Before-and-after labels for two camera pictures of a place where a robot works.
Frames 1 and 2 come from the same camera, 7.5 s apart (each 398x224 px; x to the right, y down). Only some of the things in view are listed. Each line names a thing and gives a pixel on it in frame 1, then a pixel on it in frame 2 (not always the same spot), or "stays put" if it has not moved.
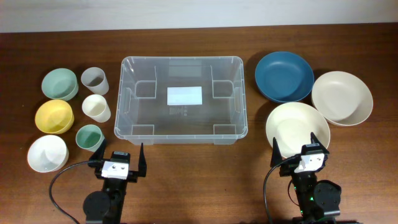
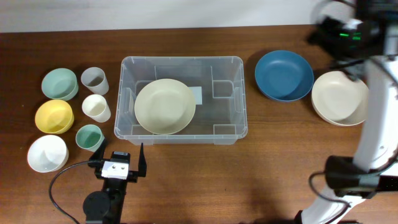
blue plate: (284, 77) stays put
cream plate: (291, 124) → (165, 106)
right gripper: (288, 168) → (337, 30)
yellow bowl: (54, 116) stays put
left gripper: (132, 176) stays put
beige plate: (342, 98) stays put
